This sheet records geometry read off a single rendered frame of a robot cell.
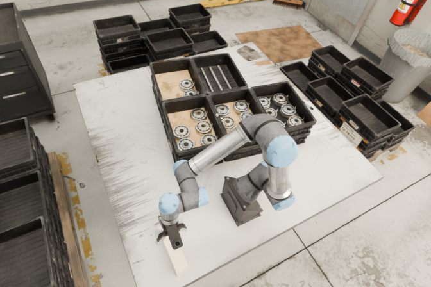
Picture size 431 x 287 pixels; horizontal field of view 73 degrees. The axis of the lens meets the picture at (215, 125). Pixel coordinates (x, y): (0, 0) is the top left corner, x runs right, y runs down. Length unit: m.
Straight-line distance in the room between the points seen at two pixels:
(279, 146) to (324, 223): 1.66
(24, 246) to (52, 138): 1.28
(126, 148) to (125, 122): 0.23
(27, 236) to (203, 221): 1.00
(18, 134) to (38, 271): 1.00
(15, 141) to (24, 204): 0.46
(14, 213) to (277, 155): 1.73
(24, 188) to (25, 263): 0.57
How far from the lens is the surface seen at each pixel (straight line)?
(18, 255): 2.02
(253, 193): 1.54
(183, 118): 1.87
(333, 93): 3.09
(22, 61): 2.73
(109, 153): 1.92
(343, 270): 2.58
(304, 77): 3.34
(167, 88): 2.07
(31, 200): 2.28
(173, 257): 1.53
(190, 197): 1.15
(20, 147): 2.42
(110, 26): 3.37
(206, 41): 3.35
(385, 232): 2.88
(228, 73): 2.23
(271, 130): 1.09
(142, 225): 1.66
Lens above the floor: 2.23
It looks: 49 degrees down
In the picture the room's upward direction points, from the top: 8 degrees clockwise
